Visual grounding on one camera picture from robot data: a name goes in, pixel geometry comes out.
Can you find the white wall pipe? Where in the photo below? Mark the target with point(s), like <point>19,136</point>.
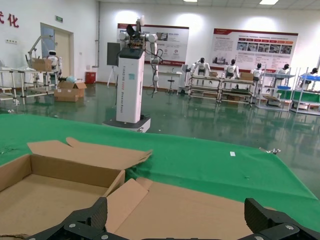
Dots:
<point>98,32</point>

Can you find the black screen on stand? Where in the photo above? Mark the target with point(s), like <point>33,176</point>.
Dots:
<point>112,53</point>

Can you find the white black humanoid robot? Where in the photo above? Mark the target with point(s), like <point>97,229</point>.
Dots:
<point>283,70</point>
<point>201,65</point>
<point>313,72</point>
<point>258,72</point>
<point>232,68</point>

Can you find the white wall switch panel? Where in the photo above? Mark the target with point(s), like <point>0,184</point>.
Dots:
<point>11,41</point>

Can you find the beige door with frame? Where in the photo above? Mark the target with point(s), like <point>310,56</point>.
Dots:
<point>62,55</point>

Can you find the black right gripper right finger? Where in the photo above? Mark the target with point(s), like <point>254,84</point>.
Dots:
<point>255,215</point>

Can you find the metal table clamp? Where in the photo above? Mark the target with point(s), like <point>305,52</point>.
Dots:
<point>273,150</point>

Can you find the small white label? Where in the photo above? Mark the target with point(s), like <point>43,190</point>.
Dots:
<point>232,153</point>

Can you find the green table cloth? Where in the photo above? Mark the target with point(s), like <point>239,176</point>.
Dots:
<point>200,155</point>

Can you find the black stool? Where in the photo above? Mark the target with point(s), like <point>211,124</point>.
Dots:
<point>171,80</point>

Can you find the red bin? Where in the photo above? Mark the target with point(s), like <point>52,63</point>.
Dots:
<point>90,78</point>

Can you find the white desk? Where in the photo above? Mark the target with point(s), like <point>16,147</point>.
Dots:
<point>172,73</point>

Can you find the white pipe rack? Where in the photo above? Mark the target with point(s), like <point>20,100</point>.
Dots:
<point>12,82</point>

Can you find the open brown cardboard box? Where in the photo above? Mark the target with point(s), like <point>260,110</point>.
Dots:
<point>50,200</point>
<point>187,212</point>

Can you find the cardboard box on rack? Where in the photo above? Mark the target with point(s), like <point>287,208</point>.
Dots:
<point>41,65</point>

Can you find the green exit sign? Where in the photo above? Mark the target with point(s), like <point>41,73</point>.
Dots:
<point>59,18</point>

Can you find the blue plastic bin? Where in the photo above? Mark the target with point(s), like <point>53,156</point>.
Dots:
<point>284,87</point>
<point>311,77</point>

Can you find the metal workbench rack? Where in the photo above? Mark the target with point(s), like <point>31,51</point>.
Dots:
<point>273,100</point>
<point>205,78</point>
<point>305,100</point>
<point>237,91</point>

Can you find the ceiling light panel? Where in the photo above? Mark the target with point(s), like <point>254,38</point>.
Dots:
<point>269,1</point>
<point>190,0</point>

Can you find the open cardboard box with flaps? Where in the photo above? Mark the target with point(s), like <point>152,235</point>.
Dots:
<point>75,87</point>

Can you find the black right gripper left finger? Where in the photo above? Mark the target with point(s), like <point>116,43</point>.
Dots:
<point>98,215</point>

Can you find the small white humanoid robot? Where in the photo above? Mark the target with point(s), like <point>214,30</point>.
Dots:
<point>53,58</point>

